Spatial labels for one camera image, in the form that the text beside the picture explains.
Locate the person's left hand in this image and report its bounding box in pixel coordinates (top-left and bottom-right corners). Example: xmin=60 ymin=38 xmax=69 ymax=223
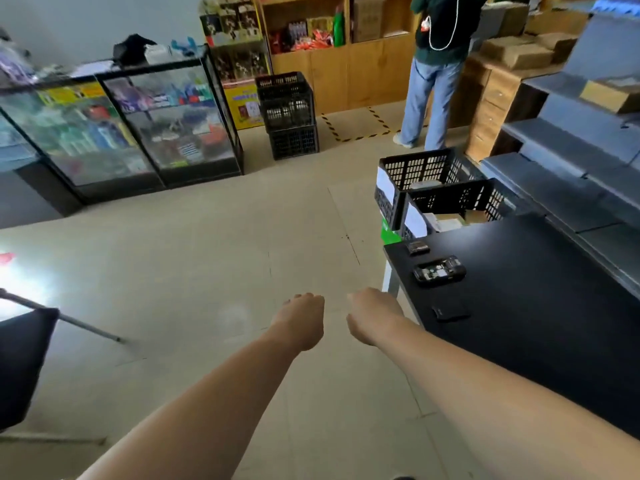
xmin=270 ymin=293 xmax=326 ymax=353

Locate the person's right hand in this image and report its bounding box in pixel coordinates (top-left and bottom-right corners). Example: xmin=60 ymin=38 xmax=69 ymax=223
xmin=346 ymin=288 xmax=406 ymax=347

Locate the person's right forearm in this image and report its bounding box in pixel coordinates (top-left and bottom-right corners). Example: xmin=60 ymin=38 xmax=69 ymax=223
xmin=372 ymin=315 xmax=640 ymax=480

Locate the person's left forearm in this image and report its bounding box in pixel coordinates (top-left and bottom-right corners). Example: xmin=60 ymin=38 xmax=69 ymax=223
xmin=77 ymin=329 xmax=303 ymax=480

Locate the green box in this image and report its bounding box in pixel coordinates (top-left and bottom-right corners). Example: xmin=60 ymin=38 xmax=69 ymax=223
xmin=381 ymin=218 xmax=403 ymax=246

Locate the opened black mobile phone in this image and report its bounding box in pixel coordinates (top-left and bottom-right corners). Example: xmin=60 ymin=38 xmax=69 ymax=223
xmin=413 ymin=256 xmax=467 ymax=287

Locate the black phone back cover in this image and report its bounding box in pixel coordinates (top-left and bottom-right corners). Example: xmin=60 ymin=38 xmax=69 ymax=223
xmin=432 ymin=303 xmax=471 ymax=323

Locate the black plastic crate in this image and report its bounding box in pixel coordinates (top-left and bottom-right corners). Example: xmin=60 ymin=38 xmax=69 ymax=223
xmin=268 ymin=124 xmax=320 ymax=161
xmin=400 ymin=178 xmax=521 ymax=241
xmin=255 ymin=72 xmax=316 ymax=133
xmin=374 ymin=148 xmax=485 ymax=231

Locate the black table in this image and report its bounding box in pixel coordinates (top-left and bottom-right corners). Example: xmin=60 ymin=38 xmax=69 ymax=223
xmin=382 ymin=213 xmax=640 ymax=439

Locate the wooden drawer cabinet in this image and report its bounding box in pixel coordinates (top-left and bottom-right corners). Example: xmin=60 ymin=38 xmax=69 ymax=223
xmin=463 ymin=54 xmax=563 ymax=163

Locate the wooden shelf cabinet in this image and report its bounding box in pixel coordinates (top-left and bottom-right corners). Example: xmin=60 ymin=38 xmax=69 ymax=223
xmin=254 ymin=0 xmax=418 ymax=114

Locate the yellow product display stand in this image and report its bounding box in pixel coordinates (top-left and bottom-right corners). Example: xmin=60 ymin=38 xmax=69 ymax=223
xmin=198 ymin=0 xmax=273 ymax=131

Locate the glass display cabinet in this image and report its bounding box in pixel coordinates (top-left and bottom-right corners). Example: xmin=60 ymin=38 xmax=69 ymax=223
xmin=0 ymin=45 xmax=245 ymax=205

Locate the pile of red snack packets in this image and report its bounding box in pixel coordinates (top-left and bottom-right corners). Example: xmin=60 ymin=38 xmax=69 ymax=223
xmin=291 ymin=36 xmax=335 ymax=51

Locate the grey stepped display shelf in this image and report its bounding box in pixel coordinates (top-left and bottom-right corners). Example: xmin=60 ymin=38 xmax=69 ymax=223
xmin=478 ymin=0 xmax=640 ymax=285

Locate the black chair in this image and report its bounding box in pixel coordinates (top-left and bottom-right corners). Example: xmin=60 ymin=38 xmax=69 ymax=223
xmin=0 ymin=288 xmax=126 ymax=433

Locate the brown cardboard box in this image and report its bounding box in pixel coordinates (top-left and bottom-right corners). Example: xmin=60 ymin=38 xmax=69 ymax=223
xmin=480 ymin=36 xmax=555 ymax=70
xmin=580 ymin=77 xmax=640 ymax=114
xmin=536 ymin=33 xmax=580 ymax=64

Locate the black bag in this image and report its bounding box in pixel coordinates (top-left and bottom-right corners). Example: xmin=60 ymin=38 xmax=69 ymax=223
xmin=113 ymin=34 xmax=158 ymax=66

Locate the white earphone cable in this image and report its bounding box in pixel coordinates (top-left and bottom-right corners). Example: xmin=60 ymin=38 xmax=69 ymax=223
xmin=421 ymin=0 xmax=461 ymax=51

